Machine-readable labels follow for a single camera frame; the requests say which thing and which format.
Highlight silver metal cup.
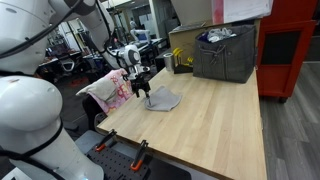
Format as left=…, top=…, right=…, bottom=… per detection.
left=162, top=51, right=175, bottom=72

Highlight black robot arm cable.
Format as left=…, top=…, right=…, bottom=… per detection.
left=0, top=0, right=116, bottom=61

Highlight white clothes in basket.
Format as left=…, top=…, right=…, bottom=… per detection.
left=205, top=27, right=238, bottom=44

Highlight black office chair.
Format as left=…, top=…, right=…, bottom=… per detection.
left=81, top=94, right=112, bottom=132

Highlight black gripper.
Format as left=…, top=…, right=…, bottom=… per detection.
left=127, top=65, right=152, bottom=100

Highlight pink patterned blanket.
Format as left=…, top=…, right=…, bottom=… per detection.
left=88, top=68, right=135, bottom=115

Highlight black orange bar clamp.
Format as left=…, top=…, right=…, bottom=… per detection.
left=94, top=128, right=118, bottom=153
left=129, top=139, right=150, bottom=173

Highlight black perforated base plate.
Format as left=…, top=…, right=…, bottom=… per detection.
left=85, top=143, right=152, bottom=180

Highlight white paper sheet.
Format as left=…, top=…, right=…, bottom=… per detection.
left=222, top=0, right=275, bottom=25

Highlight brown cardboard box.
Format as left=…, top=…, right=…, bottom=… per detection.
left=167, top=21, right=216, bottom=65

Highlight red metal cabinet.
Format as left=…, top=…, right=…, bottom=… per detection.
left=255, top=0, right=318, bottom=105

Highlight yellow flowers in black tray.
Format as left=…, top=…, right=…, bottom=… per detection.
left=172, top=46, right=195, bottom=75

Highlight small white background robot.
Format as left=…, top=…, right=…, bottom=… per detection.
left=128, top=20, right=152, bottom=45

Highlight grey fabric storage basket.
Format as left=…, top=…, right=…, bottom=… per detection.
left=192, top=24, right=257, bottom=85

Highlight grey towel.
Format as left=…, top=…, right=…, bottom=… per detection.
left=143, top=85, right=183, bottom=113

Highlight cream white towel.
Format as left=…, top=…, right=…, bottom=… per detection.
left=75, top=77, right=118, bottom=103

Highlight pink sheet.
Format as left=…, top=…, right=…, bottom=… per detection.
left=211, top=0, right=225, bottom=25

